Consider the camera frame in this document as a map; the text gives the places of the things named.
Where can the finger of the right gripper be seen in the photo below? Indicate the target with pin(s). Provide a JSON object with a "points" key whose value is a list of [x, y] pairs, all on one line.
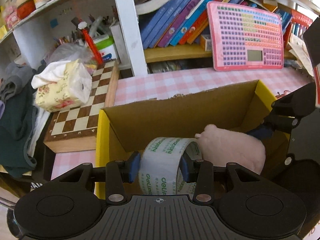
{"points": [[260, 133]]}

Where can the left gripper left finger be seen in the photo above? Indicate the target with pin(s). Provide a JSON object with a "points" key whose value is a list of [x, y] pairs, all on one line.
{"points": [[118, 173]]}

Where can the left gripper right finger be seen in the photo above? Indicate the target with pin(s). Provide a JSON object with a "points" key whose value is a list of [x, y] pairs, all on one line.
{"points": [[201, 173]]}

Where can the pink plush toy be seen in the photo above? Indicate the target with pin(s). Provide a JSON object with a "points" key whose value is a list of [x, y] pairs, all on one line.
{"points": [[221, 146]]}

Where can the clear packing tape roll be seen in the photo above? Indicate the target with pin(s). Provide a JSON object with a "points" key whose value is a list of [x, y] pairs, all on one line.
{"points": [[160, 172]]}

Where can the yellow cardboard box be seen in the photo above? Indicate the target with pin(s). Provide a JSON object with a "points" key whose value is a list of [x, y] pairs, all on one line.
{"points": [[124, 129]]}

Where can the pink cartoon table mat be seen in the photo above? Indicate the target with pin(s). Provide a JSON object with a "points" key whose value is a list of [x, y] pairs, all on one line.
{"points": [[168, 85]]}

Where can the wooden chessboard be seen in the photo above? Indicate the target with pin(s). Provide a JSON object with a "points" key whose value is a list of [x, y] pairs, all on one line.
{"points": [[76, 129]]}

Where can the stack of papers and books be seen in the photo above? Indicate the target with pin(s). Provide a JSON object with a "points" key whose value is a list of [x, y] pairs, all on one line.
{"points": [[298, 49]]}

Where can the red boxed books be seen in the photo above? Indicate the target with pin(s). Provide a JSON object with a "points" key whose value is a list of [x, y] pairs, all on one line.
{"points": [[297, 25]]}

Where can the pink learning tablet toy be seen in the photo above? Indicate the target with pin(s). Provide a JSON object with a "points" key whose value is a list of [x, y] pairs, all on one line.
{"points": [[244, 38]]}

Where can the floral tissue box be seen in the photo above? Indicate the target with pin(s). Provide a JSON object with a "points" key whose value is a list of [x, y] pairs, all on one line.
{"points": [[62, 85]]}

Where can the pile of clothes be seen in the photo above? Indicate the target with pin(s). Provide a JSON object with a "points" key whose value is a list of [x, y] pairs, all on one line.
{"points": [[22, 121]]}

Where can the white green pen holder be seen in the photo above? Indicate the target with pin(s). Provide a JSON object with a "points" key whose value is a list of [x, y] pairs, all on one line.
{"points": [[106, 46]]}

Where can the row of blue purple books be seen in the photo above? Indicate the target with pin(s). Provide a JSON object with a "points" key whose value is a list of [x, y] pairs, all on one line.
{"points": [[176, 21]]}

